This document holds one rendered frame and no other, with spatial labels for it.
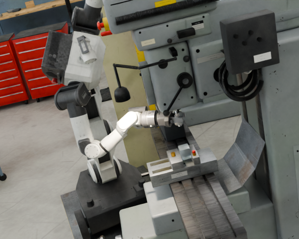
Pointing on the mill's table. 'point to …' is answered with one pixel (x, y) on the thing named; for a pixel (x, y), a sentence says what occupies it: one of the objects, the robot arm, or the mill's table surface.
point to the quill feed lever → (185, 79)
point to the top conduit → (160, 11)
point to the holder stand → (168, 133)
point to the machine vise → (209, 162)
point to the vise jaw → (175, 161)
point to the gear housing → (170, 31)
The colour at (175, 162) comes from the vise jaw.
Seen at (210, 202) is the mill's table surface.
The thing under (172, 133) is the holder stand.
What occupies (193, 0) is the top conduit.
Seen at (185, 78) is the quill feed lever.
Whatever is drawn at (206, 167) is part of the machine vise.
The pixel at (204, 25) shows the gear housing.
